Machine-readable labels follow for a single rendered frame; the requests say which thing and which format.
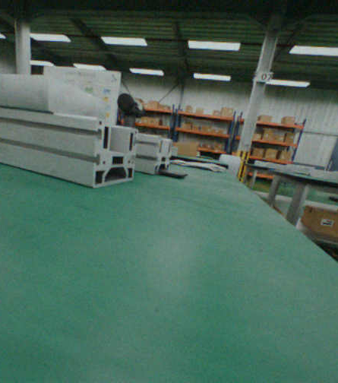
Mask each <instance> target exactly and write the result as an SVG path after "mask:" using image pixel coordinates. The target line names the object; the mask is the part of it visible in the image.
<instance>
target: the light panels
mask: <svg viewBox="0 0 338 383"><path fill-rule="evenodd" d="M30 35H31V36H32V37H34V38H35V39H37V40H64V41H70V40H68V39H67V38H66V37H65V36H54V35H37V34H30ZM0 37H3V36H2V35H0ZM103 39H104V40H105V42H106V43H121V44H136V45H146V43H145V42H144V40H135V39H119V38H103ZM189 45H190V47H194V48H209V49H238V47H239V44H232V43H200V42H189ZM291 52H295V53H310V54H325V55H338V49H330V48H314V47H297V46H296V47H295V48H294V49H293V50H292V51H291ZM30 64H38V65H52V64H50V63H48V62H30ZM76 66H77V67H79V68H93V69H102V70H105V69H104V68H102V67H96V66H87V65H76ZM131 70H132V71H133V72H139V73H148V74H163V73H162V72H161V71H145V70H134V69H131ZM194 76H195V77H196V78H212V79H222V80H229V78H230V77H220V76H211V75H201V74H195V75H194ZM267 83H268V84H286V85H295V86H306V85H308V84H306V83H297V82H287V81H271V82H267Z"/></svg>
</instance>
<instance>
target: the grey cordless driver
mask: <svg viewBox="0 0 338 383"><path fill-rule="evenodd" d="M117 106H118V108H119V109H120V110H121V111H122V112H124V113H126V115H125V118H124V123H123V127H129V128H134V127H135V121H136V118H137V119H139V118H142V116H144V113H145V108H144V107H143V105H142V104H141V103H140V102H139V101H137V100H136V99H135V98H133V96H131V95H130V94H127V93H122V94H121V95H119V97H118V99H117Z"/></svg>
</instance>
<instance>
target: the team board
mask: <svg viewBox="0 0 338 383"><path fill-rule="evenodd" d="M44 68H45V76H50V77H52V78H55V79H57V80H59V81H61V82H64V83H66V84H68V85H71V86H72V87H75V88H77V89H79V90H82V91H83V92H86V93H88V94H90V95H93V96H95V97H97V98H99V99H101V100H104V101H106V102H107V104H106V120H107V121H110V122H111V125H116V122H117V112H118V106H117V99H118V95H119V86H120V77H121V73H120V72H119V71H103V70H93V69H84V68H66V67H57V66H48V65H45V66H44Z"/></svg>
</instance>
